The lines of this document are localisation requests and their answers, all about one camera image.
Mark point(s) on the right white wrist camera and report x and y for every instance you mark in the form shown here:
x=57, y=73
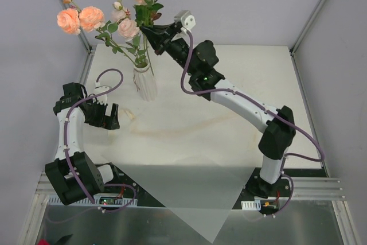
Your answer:
x=186, y=19

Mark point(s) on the left white cable duct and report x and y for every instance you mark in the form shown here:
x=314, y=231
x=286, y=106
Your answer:
x=106, y=201

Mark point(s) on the white wrapping paper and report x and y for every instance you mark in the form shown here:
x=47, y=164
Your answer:
x=198, y=176

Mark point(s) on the white ribbed ceramic vase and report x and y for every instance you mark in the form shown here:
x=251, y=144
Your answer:
x=144, y=81

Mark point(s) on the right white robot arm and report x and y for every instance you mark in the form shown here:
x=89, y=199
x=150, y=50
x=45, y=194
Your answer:
x=200, y=78

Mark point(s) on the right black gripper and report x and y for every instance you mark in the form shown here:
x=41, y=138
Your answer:
x=165, y=39

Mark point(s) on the black object at bottom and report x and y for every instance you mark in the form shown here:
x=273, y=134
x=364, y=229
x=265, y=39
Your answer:
x=64, y=240

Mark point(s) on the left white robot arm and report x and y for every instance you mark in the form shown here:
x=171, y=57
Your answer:
x=72, y=174

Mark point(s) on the right white cable duct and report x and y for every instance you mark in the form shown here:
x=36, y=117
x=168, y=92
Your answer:
x=251, y=205

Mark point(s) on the white cable duct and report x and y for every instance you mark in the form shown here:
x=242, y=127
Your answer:
x=106, y=201
x=251, y=205

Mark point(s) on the pale pink rose stem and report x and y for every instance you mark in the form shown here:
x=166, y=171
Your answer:
x=129, y=31

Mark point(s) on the red object at bottom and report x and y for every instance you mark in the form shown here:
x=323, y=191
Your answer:
x=43, y=242

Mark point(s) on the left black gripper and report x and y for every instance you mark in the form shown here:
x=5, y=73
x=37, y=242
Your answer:
x=101, y=114

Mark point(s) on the peach rose stem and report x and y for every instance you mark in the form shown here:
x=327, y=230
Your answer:
x=140, y=19
x=92, y=19

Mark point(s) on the right aluminium frame post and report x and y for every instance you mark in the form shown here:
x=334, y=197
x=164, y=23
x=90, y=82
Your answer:
x=307, y=26

